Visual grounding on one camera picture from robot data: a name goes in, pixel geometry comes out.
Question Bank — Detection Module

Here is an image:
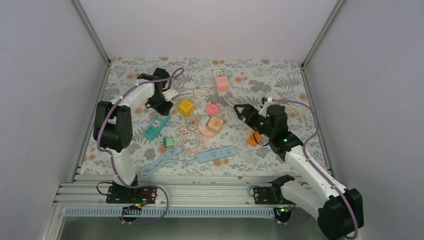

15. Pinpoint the pink cube socket adapter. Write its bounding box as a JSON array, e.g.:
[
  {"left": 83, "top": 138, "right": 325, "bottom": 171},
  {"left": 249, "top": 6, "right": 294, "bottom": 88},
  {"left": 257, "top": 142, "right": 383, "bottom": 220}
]
[{"left": 215, "top": 75, "right": 230, "bottom": 93}]

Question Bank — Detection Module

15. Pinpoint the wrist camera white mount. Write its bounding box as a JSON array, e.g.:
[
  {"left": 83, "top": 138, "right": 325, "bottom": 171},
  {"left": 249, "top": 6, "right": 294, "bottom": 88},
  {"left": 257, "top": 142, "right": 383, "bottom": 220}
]
[
  {"left": 162, "top": 88, "right": 179, "bottom": 102},
  {"left": 259, "top": 96, "right": 274, "bottom": 117}
]

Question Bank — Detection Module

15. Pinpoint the orange power strip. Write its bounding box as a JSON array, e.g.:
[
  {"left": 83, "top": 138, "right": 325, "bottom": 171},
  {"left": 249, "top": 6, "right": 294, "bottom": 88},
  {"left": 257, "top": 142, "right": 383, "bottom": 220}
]
[{"left": 247, "top": 130, "right": 262, "bottom": 147}]

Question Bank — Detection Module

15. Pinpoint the aluminium corner frame post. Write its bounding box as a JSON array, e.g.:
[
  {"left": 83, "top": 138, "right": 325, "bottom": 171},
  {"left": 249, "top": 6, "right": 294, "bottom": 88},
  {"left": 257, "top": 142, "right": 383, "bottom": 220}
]
[{"left": 301, "top": 0, "right": 345, "bottom": 71}]

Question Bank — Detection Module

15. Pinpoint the white power strip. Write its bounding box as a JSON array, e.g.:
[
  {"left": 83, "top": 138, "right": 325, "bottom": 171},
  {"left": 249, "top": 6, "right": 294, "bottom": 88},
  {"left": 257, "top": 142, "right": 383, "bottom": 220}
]
[{"left": 212, "top": 69, "right": 224, "bottom": 77}]

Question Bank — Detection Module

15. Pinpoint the beige cube socket adapter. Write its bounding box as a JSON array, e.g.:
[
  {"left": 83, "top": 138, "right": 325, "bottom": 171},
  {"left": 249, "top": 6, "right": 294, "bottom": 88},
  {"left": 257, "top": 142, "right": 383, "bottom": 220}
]
[{"left": 206, "top": 116, "right": 224, "bottom": 135}]

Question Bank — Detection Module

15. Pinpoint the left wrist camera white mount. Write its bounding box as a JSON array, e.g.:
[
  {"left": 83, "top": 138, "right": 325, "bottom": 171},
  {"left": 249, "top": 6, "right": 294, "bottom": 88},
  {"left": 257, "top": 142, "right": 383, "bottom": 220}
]
[{"left": 162, "top": 88, "right": 179, "bottom": 102}]

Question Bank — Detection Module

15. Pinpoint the blue coiled cable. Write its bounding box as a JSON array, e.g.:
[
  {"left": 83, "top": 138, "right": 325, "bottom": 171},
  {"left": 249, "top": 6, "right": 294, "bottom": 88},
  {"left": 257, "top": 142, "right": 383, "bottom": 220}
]
[{"left": 139, "top": 145, "right": 200, "bottom": 179}]

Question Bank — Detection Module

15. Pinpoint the aluminium rail base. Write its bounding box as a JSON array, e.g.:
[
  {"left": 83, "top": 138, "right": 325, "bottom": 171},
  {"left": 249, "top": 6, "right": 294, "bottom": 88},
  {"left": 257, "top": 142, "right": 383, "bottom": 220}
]
[{"left": 53, "top": 175, "right": 294, "bottom": 219}]

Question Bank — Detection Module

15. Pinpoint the pink coiled cable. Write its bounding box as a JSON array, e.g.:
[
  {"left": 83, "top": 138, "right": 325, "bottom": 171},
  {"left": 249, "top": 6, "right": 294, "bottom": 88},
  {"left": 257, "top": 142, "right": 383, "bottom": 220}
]
[{"left": 179, "top": 119, "right": 206, "bottom": 155}]

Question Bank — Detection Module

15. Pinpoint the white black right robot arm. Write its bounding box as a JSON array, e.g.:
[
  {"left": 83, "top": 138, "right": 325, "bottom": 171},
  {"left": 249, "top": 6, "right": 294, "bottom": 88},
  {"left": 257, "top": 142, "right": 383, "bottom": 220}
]
[{"left": 233, "top": 104, "right": 364, "bottom": 240}]

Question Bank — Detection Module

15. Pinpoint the teal power strip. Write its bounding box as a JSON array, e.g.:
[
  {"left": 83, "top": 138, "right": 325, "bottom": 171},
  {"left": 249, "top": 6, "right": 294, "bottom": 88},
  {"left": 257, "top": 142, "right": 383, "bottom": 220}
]
[{"left": 143, "top": 115, "right": 172, "bottom": 141}]

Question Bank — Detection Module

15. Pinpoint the white power strip cable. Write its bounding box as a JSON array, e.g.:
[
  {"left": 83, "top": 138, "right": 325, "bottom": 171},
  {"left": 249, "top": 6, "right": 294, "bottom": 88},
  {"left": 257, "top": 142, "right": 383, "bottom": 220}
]
[{"left": 170, "top": 76, "right": 213, "bottom": 112}]

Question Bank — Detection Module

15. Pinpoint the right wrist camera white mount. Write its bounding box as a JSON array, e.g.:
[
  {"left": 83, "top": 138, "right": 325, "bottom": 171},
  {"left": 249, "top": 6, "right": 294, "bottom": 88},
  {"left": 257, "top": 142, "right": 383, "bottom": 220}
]
[{"left": 259, "top": 96, "right": 274, "bottom": 117}]

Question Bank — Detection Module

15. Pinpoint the floral patterned table mat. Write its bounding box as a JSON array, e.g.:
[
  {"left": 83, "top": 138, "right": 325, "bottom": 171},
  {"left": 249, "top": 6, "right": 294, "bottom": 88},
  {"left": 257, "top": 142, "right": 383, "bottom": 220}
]
[{"left": 81, "top": 56, "right": 327, "bottom": 178}]

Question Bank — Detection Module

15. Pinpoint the green small adapter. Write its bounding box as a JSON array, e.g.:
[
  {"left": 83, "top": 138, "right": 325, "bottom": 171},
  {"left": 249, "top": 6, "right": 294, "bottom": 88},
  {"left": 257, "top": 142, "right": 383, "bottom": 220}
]
[{"left": 162, "top": 137, "right": 175, "bottom": 148}]

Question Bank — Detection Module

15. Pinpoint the pink plug adapter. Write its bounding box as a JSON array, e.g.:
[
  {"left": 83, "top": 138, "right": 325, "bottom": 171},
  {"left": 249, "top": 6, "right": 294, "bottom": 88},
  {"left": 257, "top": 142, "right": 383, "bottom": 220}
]
[{"left": 205, "top": 103, "right": 220, "bottom": 116}]

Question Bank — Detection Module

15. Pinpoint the yellow cube socket adapter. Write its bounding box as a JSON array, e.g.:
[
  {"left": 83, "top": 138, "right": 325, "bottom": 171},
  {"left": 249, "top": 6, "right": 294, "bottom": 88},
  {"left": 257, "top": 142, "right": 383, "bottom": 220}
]
[{"left": 177, "top": 99, "right": 195, "bottom": 117}]

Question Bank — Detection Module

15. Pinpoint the blue power strip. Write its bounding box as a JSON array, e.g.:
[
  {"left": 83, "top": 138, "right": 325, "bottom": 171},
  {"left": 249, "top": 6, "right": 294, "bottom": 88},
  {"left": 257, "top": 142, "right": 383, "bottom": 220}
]
[{"left": 197, "top": 145, "right": 237, "bottom": 164}]

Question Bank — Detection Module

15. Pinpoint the white cube socket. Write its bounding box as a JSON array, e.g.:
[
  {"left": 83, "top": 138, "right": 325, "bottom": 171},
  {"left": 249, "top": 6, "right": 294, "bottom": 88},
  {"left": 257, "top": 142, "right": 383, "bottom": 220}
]
[{"left": 267, "top": 90, "right": 281, "bottom": 100}]

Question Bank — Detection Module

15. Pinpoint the left aluminium corner post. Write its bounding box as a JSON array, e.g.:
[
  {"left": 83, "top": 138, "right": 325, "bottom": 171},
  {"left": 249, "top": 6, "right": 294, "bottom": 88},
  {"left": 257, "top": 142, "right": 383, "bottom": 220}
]
[{"left": 71, "top": 0, "right": 111, "bottom": 66}]

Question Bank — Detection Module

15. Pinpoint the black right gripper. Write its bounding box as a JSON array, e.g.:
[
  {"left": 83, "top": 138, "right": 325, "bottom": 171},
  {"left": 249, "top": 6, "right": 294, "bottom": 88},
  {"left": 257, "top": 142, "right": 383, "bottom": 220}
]
[{"left": 234, "top": 104, "right": 274, "bottom": 139}]

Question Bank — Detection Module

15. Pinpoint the round pink power socket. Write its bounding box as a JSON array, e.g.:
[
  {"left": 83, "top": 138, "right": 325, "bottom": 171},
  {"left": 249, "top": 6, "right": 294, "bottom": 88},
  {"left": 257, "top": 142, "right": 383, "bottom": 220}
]
[{"left": 198, "top": 123, "right": 219, "bottom": 138}]

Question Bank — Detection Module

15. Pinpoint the white small charger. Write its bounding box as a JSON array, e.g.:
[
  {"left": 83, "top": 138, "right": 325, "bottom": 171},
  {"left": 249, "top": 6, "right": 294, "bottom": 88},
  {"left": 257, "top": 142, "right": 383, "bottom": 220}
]
[{"left": 199, "top": 115, "right": 210, "bottom": 127}]

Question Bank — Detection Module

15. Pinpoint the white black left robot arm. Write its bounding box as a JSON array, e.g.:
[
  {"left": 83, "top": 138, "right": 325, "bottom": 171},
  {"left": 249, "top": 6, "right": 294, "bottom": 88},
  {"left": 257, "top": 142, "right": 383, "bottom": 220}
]
[{"left": 93, "top": 67, "right": 184, "bottom": 203}]

